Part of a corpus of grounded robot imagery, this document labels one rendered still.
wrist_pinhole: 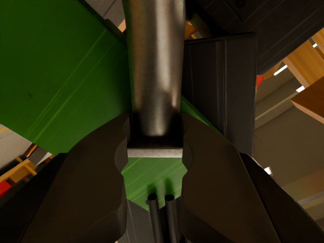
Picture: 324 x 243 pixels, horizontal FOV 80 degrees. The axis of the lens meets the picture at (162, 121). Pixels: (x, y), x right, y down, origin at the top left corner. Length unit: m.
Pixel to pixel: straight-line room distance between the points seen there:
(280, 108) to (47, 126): 7.53
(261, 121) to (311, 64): 6.71
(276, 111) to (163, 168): 7.47
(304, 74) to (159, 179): 0.87
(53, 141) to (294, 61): 0.92
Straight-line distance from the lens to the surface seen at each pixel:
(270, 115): 7.64
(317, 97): 0.70
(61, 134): 0.18
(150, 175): 0.19
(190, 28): 3.32
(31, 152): 0.40
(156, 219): 0.22
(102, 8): 0.68
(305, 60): 0.99
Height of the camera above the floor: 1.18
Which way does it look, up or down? 7 degrees up
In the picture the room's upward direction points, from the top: 136 degrees clockwise
